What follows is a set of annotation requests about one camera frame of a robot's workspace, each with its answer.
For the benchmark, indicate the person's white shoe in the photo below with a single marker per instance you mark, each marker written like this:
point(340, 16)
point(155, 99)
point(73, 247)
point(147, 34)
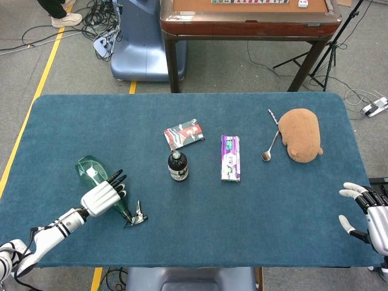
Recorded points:
point(66, 19)

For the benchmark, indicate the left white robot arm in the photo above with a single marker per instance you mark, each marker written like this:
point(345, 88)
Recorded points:
point(48, 235)

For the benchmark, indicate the white power strip with plugs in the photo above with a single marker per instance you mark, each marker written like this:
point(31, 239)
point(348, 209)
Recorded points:
point(104, 44)

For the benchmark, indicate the brown capybara plush toy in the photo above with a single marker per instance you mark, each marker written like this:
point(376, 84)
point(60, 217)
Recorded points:
point(300, 130)

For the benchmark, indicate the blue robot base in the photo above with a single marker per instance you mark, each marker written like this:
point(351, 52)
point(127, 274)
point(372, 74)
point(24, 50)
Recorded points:
point(136, 45)

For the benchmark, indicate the green glass bottle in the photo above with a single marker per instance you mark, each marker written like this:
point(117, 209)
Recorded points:
point(91, 169)

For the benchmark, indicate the metal spoon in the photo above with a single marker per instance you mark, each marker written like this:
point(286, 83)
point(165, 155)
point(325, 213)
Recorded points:
point(266, 156)

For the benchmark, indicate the tea bottle with black cap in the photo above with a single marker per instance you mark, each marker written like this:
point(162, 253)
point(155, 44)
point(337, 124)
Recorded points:
point(178, 165)

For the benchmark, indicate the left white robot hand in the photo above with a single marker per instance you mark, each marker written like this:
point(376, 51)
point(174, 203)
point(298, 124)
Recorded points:
point(100, 198)

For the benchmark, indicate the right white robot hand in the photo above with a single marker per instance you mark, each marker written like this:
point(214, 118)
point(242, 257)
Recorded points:
point(377, 224)

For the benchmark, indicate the black tripod stand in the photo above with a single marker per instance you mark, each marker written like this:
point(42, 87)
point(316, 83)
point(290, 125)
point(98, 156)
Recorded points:
point(334, 44)

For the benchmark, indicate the purple toothpaste box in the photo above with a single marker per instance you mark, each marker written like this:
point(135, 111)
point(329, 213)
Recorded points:
point(230, 157)

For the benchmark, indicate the red snack packet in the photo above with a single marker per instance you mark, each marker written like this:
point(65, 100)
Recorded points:
point(185, 133)

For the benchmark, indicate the brown automatic mahjong table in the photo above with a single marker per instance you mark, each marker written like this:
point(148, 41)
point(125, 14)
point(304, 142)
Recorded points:
point(242, 25)

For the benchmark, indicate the face-up mahjong tile row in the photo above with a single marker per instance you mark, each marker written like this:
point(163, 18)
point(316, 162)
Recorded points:
point(248, 2)

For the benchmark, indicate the grey-blue robot torso base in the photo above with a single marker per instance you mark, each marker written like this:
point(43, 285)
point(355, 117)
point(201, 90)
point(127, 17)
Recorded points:
point(188, 279)

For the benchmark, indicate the single white mahjong tile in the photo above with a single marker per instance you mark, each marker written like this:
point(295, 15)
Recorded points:
point(303, 4)

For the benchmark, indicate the blue tablecloth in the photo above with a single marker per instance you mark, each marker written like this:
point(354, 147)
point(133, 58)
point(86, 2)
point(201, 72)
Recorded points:
point(194, 218)

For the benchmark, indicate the cardboard box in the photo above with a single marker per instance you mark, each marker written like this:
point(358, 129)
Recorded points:
point(344, 2)

